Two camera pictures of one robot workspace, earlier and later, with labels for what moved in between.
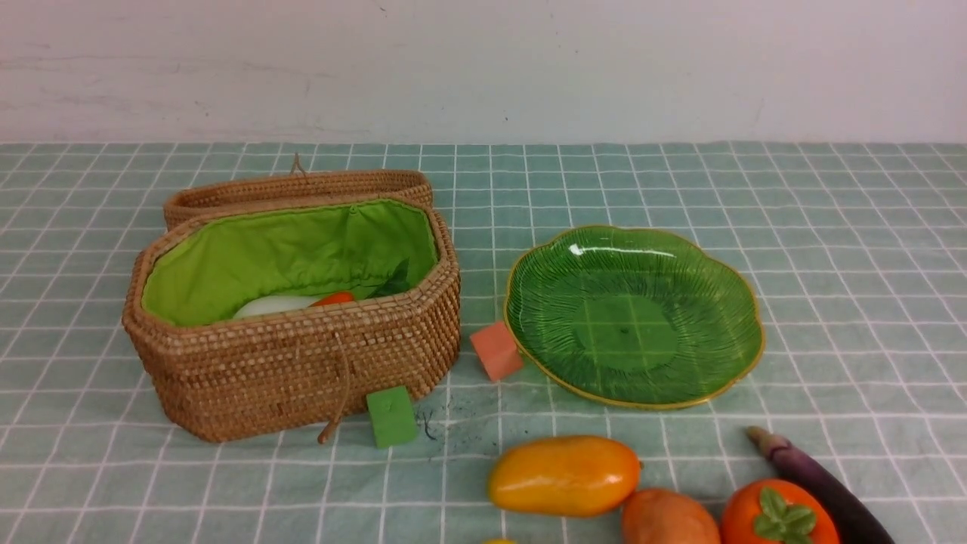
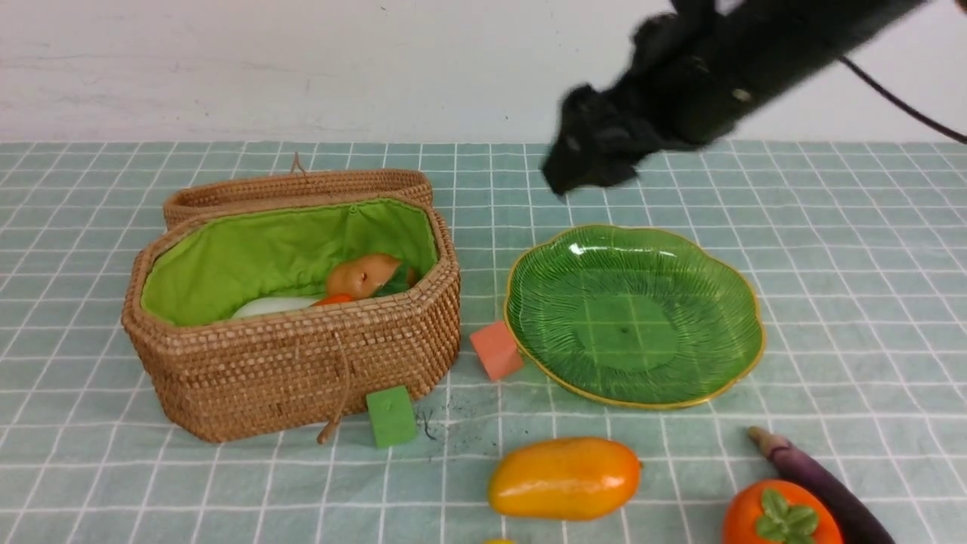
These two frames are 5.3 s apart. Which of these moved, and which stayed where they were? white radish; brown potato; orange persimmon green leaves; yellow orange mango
Moved: brown potato
Stayed: orange persimmon green leaves; yellow orange mango; white radish
